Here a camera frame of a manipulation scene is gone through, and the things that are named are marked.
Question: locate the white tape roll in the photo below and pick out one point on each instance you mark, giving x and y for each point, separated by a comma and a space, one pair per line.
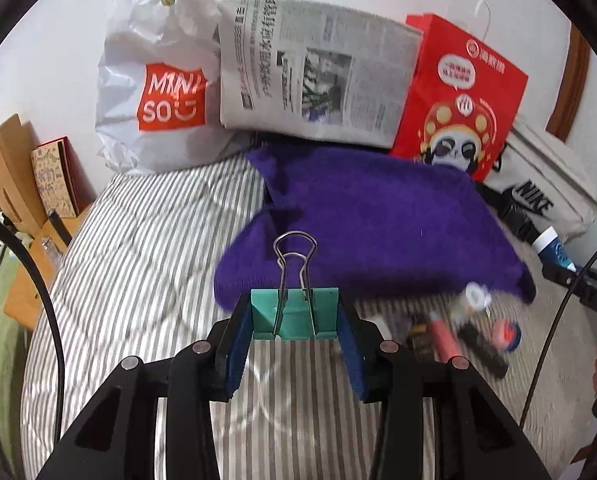
473, 300

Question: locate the orange blue Vaseline jar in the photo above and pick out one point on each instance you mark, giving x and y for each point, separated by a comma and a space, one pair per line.
506, 335

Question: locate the blue white bottle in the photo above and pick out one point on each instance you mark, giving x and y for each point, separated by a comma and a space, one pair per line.
550, 249

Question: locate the folded newspaper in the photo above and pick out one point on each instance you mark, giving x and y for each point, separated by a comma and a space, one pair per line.
315, 71

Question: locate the black tube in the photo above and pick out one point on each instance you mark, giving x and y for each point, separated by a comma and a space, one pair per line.
483, 349

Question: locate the pink utility knife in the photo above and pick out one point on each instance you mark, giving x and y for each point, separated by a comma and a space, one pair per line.
444, 342

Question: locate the striped bed quilt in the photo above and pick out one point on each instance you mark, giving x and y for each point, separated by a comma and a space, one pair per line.
138, 280

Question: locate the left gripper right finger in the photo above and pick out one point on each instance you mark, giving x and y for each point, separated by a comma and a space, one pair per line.
359, 340

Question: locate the green binder clip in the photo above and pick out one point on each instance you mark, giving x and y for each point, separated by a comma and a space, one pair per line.
297, 314

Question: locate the patterned notebook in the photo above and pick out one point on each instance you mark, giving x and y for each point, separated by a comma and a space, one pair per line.
51, 163

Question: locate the white Nike waist bag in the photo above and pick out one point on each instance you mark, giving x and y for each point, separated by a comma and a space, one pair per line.
545, 178

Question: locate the white Miniso plastic bag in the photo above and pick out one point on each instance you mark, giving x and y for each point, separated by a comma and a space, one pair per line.
159, 88

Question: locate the brown wooden door frame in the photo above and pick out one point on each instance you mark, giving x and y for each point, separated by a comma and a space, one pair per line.
573, 83

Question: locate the red panda paper bag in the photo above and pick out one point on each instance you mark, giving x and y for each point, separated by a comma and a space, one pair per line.
462, 100

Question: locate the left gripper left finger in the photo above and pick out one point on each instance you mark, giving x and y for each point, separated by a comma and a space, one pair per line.
232, 350

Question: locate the purple towel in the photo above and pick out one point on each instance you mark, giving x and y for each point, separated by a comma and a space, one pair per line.
385, 228

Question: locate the wooden headboard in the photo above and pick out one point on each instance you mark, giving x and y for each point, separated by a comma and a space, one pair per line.
19, 198

